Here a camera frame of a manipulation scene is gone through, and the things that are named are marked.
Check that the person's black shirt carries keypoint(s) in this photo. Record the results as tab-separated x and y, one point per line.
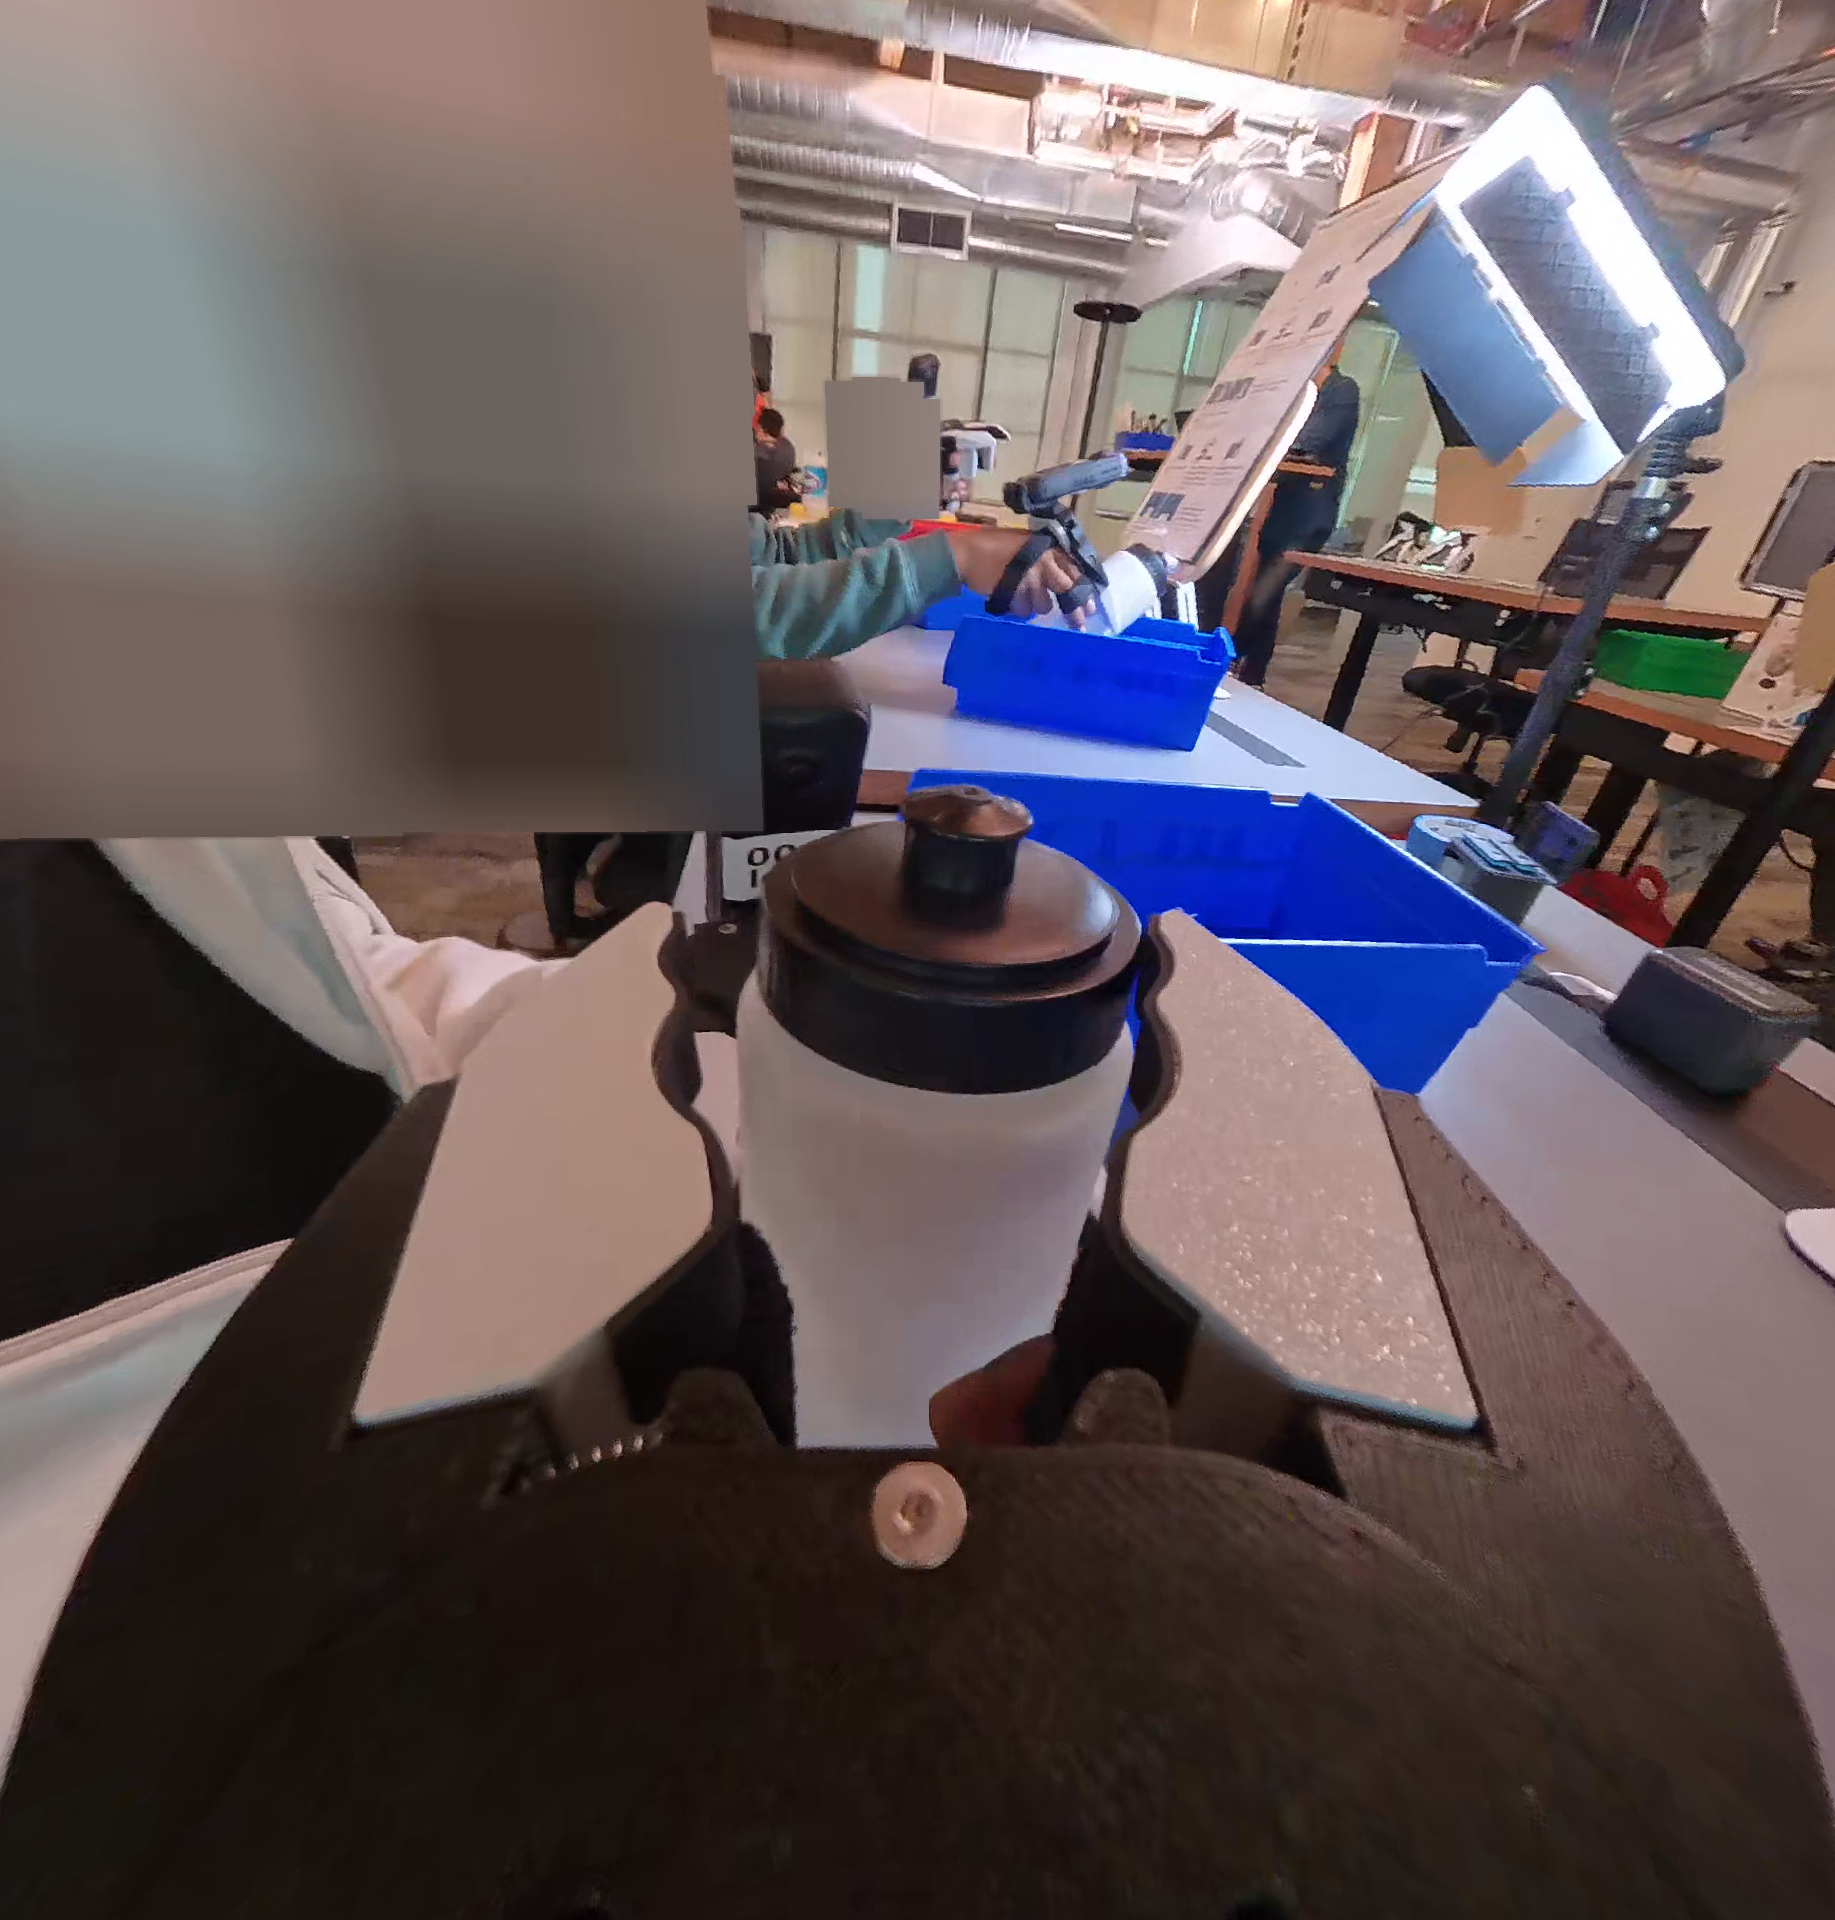
138	1080

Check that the black floor lamp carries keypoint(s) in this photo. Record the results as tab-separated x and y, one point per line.
1105	361

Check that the black bottle lid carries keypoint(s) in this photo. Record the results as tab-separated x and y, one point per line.
949	975

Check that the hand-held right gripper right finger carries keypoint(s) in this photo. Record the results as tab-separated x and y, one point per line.
1294	1215

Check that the blue tape roll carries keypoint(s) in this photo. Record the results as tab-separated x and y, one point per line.
1440	841

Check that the blue plastic bin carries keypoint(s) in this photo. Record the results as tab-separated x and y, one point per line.
1083	681
1309	900

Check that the green crate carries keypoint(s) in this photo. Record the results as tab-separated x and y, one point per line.
1667	662

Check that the silver air duct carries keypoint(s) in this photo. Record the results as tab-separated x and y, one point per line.
1009	136

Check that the dark monitor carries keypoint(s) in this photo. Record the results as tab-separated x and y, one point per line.
1799	525

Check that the white plastic bottle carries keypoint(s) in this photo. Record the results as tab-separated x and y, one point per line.
1134	592
918	1200

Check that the red bag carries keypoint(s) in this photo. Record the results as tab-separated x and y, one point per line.
1615	907

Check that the grey battery charger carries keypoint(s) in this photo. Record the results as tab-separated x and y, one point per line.
1495	876

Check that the wooden desk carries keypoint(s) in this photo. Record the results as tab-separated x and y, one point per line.
1681	720
1457	577

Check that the printed instruction sheet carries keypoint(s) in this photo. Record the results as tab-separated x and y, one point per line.
1263	406

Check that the dark grey box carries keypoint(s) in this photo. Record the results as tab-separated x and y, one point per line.
1706	1021

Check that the person's right hand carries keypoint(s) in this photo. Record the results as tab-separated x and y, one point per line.
994	1396

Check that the white printed box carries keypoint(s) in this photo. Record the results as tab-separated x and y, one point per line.
1781	660

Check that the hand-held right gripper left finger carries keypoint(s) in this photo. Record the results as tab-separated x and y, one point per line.
544	1200

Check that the black light stand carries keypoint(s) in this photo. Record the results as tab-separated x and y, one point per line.
1591	631

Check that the black office chair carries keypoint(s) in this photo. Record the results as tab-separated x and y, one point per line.
1457	696

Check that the person's left forearm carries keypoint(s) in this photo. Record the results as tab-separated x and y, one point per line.
483	1006

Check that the white light panel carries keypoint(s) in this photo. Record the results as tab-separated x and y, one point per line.
1576	271

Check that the another person's forearm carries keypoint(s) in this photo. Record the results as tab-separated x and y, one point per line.
844	585

